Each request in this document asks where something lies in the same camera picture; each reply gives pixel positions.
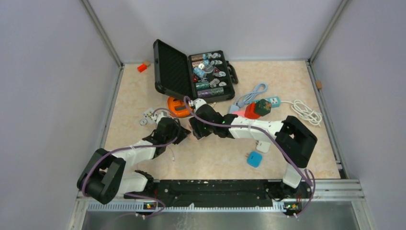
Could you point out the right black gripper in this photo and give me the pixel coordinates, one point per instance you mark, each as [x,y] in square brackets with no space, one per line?
[196,124]

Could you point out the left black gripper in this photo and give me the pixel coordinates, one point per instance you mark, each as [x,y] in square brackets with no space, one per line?
[182,133]

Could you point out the light blue power strip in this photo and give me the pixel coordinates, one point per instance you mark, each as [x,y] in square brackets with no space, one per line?
[233,108]

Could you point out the blue charger plug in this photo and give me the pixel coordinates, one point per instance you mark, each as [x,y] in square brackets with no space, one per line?
[254,159]

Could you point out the white charger plug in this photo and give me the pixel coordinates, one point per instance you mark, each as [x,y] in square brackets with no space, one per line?
[262,146]

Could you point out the pink triangular power socket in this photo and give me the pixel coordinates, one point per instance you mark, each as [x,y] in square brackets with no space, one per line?
[239,113]

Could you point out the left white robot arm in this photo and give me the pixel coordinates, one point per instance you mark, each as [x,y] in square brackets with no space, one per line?
[111,173]

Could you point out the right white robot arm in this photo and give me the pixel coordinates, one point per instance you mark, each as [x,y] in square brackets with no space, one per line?
[291,137]

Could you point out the red cube plug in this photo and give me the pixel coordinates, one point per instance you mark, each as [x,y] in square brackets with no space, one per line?
[250,111]

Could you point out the dark green cube plug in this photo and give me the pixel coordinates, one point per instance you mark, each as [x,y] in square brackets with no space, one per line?
[262,107]

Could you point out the teal small socket adapter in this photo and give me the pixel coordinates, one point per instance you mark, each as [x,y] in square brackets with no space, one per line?
[274,101]

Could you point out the orange tape dispenser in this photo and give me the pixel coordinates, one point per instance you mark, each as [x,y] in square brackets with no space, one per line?
[178,107]

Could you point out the white multi-hole adapter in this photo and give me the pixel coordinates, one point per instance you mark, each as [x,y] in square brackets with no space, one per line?
[148,117]

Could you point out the open black carrying case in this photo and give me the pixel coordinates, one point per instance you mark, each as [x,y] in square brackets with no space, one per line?
[206,75]

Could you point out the red small block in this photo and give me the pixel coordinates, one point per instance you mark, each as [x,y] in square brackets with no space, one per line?
[141,68]

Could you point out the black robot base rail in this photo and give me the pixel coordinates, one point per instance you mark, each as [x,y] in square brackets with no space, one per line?
[224,193]

